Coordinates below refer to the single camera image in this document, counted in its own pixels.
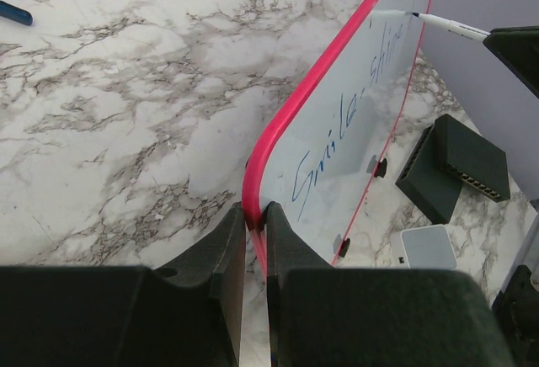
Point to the red-framed whiteboard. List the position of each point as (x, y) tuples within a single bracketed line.
[(318, 156)]

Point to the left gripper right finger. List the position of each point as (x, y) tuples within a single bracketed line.
[(285, 251)]

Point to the blue whiteboard marker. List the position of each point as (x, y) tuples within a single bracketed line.
[(453, 27)]

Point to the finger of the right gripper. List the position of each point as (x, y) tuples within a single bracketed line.
[(518, 49)]

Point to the black whiteboard stand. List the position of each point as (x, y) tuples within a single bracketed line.
[(379, 170)]

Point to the white whiteboard eraser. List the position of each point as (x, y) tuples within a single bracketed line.
[(426, 247)]

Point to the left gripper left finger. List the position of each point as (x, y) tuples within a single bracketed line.
[(207, 316)]

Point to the blue-handled pliers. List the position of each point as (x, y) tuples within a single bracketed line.
[(13, 13)]

